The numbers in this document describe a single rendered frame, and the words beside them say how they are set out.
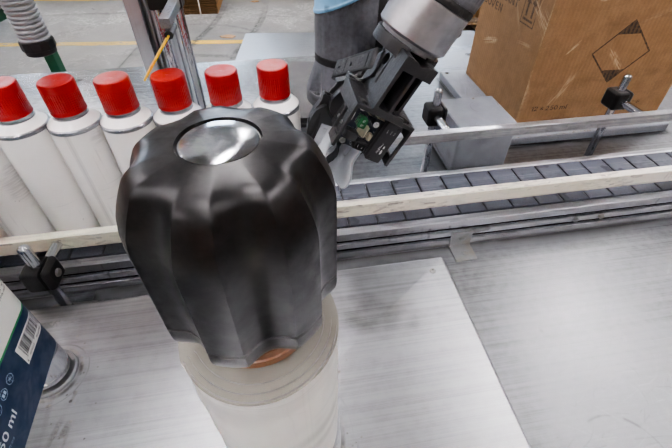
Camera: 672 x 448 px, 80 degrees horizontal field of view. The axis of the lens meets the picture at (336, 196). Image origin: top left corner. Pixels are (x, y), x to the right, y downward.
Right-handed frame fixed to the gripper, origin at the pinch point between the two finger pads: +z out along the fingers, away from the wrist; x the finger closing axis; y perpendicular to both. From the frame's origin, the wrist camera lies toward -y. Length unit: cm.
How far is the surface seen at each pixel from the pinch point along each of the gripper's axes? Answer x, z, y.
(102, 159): -23.2, 5.7, 2.2
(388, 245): 12.8, 3.5, 5.3
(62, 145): -26.9, 5.0, 2.7
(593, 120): 33.5, -22.4, -2.6
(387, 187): 12.1, -0.7, -2.2
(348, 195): 7.0, 2.3, -1.4
